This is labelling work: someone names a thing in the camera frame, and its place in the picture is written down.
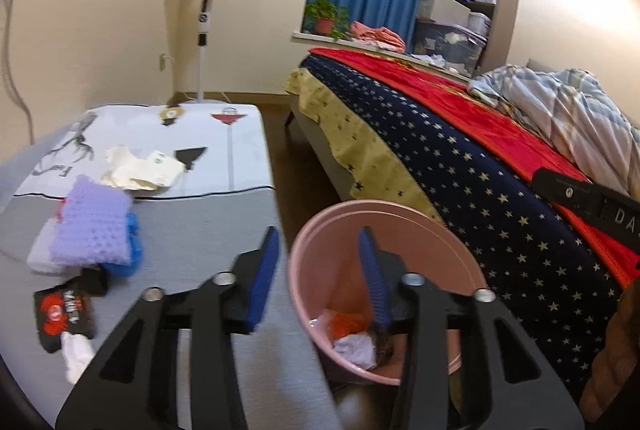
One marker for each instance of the right hand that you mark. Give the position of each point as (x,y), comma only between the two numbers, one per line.
(613,366)

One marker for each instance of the black red snack packet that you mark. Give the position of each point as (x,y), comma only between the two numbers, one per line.
(65,307)

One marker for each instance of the trash pile in bin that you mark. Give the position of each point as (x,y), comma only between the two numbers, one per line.
(354,338)

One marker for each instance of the white tissue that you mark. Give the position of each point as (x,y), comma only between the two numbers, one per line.
(78,353)

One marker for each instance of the dark plastic storage bin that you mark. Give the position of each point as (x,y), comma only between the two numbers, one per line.
(455,46)

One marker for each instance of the white cardboard box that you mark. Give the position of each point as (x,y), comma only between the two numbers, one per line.
(447,12)

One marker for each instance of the pink folded cloth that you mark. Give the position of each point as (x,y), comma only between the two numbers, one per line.
(381,37)

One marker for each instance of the purple knitted cloth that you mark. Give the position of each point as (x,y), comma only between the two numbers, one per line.
(93,226)

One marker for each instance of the blue knitted cloth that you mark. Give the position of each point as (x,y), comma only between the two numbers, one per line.
(135,251)

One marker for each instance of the crumpled white paper bag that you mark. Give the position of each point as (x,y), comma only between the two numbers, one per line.
(128,172)

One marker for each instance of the white cloth under purple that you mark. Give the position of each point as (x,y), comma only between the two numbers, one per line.
(40,258)

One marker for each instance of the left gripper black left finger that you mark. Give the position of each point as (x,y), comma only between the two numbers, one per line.
(131,383)

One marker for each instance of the yellow star bed skirt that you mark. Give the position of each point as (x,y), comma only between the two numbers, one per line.
(356,160)

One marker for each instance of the red fleece blanket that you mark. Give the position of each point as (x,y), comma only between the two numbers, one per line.
(506,140)

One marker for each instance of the pink plastic trash bin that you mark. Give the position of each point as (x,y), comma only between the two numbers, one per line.
(325,275)

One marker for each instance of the navy star bedsheet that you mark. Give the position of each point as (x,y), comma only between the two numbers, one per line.
(546,273)

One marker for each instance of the black fabric band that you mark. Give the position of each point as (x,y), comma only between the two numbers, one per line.
(94,280)

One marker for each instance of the plaid blue white duvet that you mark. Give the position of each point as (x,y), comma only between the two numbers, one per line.
(571,112)

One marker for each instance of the potted green plant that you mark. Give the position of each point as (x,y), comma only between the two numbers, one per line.
(325,18)

